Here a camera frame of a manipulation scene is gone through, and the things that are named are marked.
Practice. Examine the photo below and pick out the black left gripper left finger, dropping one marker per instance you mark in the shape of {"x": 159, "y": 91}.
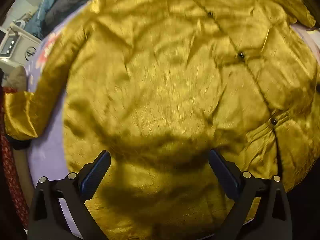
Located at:
{"x": 91, "y": 175}

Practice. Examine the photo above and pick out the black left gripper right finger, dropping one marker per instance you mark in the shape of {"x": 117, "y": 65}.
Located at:
{"x": 227, "y": 174}

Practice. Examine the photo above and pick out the gold satin jacket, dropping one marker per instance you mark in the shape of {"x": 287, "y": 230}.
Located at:
{"x": 175, "y": 92}

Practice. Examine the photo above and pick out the blue grey clothes pile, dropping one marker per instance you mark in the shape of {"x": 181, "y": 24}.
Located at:
{"x": 49, "y": 14}

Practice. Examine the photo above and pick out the purple floral bed sheet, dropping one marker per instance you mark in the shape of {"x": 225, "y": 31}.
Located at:
{"x": 47, "y": 149}

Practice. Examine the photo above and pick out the red patterned cloth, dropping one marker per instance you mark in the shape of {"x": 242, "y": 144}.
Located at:
{"x": 10, "y": 172}

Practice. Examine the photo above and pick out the white bedside machine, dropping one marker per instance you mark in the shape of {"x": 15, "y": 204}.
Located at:
{"x": 17, "y": 47}

